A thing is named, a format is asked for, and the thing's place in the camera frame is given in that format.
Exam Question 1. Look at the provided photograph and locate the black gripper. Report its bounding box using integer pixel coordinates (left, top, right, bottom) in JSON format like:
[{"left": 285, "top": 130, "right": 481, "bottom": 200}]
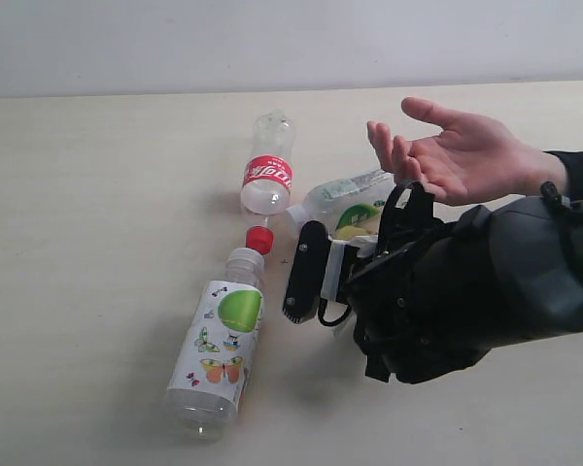
[{"left": 344, "top": 181, "right": 466, "bottom": 383}]

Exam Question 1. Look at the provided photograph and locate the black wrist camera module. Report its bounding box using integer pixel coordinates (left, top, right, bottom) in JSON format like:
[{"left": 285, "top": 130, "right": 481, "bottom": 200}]
[{"left": 282, "top": 220, "right": 360, "bottom": 327}]

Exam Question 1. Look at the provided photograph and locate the yellow label bottle red cap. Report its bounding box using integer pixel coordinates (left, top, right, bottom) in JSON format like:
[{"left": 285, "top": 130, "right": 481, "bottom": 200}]
[{"left": 333, "top": 225, "right": 378, "bottom": 249}]

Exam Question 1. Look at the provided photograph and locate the clear bottle butterfly label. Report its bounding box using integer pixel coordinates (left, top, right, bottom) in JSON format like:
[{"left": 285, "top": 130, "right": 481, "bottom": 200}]
[{"left": 164, "top": 248, "right": 264, "bottom": 440}]

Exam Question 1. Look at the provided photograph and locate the white yogurt drink bottle green label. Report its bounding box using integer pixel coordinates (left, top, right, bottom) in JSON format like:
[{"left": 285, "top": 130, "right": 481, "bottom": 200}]
[{"left": 283, "top": 169, "right": 394, "bottom": 238}]

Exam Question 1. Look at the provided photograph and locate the clear cola bottle red label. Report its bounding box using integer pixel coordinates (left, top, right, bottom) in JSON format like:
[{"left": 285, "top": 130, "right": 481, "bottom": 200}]
[{"left": 239, "top": 110, "right": 295, "bottom": 255}]

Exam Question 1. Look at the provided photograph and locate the person's open hand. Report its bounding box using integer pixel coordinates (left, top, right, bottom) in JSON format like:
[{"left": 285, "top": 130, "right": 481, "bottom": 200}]
[{"left": 367, "top": 97, "right": 568, "bottom": 206}]

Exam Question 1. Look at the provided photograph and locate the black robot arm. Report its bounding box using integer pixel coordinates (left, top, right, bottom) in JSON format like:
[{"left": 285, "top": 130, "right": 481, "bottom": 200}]
[{"left": 345, "top": 182, "right": 583, "bottom": 384}]

